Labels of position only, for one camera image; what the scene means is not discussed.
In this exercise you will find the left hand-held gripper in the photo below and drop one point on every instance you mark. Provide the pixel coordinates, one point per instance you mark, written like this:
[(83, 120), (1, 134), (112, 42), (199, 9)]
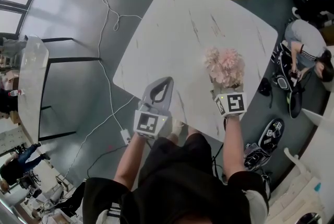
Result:
[(150, 123)]

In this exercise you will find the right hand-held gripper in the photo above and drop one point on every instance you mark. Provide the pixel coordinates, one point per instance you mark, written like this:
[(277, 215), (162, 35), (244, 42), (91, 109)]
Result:
[(236, 103)]

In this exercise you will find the pink flowers bouquet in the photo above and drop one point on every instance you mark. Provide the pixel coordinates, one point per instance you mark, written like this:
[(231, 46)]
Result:
[(225, 66)]

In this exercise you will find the person's left forearm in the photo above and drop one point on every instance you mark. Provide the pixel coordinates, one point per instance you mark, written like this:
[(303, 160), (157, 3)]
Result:
[(128, 163)]

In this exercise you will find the person's right forearm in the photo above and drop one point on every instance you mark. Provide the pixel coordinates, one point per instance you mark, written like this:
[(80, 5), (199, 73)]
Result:
[(233, 150)]

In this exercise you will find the black cloth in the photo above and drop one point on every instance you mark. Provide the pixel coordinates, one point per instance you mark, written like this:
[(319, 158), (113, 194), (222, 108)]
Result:
[(264, 85)]

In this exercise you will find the person's left shoe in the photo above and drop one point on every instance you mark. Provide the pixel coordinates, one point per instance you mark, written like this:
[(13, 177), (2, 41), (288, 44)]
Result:
[(177, 129)]

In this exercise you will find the black open equipment case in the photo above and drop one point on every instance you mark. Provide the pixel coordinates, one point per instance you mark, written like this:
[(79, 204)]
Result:
[(271, 134)]

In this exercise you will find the white power strip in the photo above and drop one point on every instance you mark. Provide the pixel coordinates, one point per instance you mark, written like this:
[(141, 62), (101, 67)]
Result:
[(125, 136)]

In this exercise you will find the grey backpack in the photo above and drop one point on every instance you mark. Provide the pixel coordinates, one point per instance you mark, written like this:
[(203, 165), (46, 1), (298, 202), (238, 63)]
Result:
[(257, 156)]

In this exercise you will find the black oval case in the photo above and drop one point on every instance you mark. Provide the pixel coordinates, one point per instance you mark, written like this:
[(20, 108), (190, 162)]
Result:
[(295, 105)]

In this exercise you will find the white marble table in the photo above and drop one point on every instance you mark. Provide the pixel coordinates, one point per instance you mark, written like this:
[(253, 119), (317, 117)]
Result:
[(182, 35)]

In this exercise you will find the black and white bag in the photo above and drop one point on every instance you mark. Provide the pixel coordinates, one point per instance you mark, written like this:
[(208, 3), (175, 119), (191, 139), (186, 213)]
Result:
[(284, 61)]

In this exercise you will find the person's black shirt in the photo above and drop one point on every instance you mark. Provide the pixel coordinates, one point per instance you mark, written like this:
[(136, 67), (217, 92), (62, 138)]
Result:
[(180, 183)]

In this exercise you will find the white shelf cabinet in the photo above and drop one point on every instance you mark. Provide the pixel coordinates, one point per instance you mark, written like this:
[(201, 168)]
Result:
[(313, 165)]

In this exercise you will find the grey table black legs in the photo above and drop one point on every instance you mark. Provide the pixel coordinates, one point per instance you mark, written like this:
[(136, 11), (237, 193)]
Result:
[(31, 82)]

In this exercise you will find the glass entrance door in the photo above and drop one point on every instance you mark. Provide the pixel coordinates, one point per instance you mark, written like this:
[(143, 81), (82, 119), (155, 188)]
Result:
[(15, 1)]

